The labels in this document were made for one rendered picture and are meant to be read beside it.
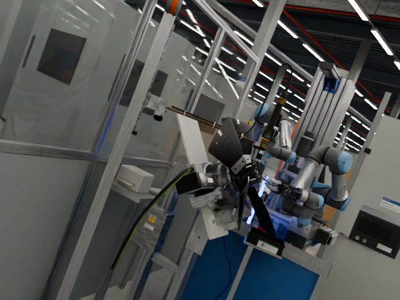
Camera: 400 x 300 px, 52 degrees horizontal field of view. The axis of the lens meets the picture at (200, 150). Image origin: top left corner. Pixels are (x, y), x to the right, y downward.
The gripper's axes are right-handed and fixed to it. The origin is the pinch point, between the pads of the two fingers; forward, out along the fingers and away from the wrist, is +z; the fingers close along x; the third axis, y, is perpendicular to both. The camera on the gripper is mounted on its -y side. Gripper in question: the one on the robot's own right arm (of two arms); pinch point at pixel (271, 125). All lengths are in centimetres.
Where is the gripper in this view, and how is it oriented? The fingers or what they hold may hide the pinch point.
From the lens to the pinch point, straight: 227.0
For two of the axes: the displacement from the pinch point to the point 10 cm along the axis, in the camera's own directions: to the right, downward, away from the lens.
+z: -2.4, -0.3, -9.7
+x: -9.0, -3.7, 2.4
